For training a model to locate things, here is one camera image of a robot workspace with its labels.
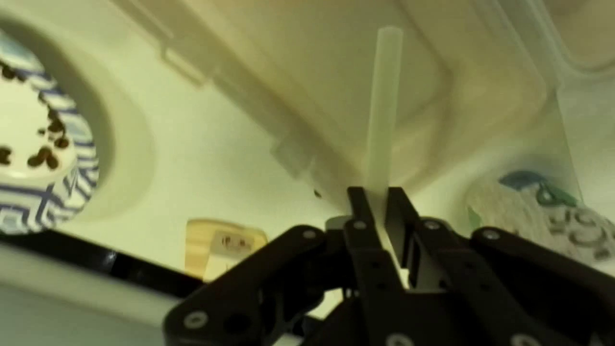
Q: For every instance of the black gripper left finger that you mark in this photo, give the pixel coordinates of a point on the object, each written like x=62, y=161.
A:
x=270, y=288

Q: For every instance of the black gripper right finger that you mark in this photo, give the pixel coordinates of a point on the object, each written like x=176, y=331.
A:
x=500, y=288

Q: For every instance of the translucent white plastic spoon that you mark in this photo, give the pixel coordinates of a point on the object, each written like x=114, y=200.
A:
x=385, y=108

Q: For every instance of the pale wooden piece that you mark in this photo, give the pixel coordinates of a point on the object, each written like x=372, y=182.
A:
x=218, y=246

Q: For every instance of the white and teal cloth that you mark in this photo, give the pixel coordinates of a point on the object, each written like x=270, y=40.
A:
x=550, y=213

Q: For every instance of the beige clamshell takeout container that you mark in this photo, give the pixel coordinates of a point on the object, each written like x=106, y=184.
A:
x=308, y=69

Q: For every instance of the blue rimmed paper plate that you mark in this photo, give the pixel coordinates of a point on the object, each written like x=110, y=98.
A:
x=39, y=140

